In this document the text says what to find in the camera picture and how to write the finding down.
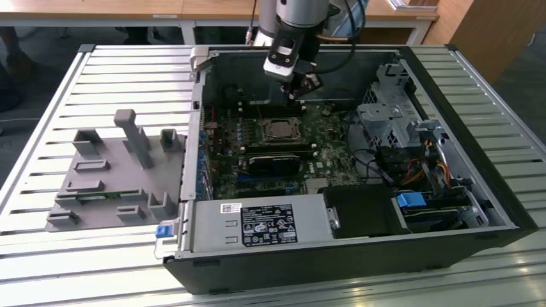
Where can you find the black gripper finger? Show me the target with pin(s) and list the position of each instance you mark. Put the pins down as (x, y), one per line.
(297, 91)
(312, 83)

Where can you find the metal locking lever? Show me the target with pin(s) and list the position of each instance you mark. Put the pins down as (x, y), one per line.
(279, 137)
(257, 112)

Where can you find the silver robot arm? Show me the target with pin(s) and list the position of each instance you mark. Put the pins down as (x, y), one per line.
(297, 12)

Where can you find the RAM slot with white clips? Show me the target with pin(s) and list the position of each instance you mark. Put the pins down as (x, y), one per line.
(276, 110)
(276, 147)
(276, 103)

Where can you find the blue expansion slot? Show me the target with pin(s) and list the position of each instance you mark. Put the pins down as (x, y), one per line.
(244, 175)

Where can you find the green motherboard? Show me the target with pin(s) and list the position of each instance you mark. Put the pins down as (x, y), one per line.
(332, 150)

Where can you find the silver drive cage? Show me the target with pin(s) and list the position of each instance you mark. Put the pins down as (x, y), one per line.
(383, 121)

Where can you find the black graphics card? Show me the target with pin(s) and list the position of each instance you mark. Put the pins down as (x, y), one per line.
(272, 166)

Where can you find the white book stack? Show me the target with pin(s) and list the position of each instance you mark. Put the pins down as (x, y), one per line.
(403, 4)

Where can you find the silver chipset heatsink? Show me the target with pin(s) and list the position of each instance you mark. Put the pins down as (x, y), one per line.
(317, 185)

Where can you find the black drive housing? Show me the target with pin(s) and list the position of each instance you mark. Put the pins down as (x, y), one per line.
(362, 211)

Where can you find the hard disk in blue carrier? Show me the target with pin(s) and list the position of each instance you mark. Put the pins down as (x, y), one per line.
(408, 201)

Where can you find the wooden cabinet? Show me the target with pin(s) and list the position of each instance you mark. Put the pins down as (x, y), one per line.
(494, 32)

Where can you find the silver power supply unit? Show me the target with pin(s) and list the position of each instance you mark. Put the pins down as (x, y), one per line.
(212, 224)

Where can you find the grey parts rack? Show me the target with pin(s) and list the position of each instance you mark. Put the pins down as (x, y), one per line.
(111, 179)

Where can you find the green RAM stick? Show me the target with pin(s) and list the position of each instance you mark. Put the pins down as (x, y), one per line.
(115, 194)

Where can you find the blue case latch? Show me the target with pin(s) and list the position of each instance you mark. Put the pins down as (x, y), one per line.
(164, 231)

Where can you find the black PC case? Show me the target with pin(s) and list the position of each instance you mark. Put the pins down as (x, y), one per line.
(297, 265)

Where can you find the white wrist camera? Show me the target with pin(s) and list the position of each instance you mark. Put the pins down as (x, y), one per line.
(279, 60)

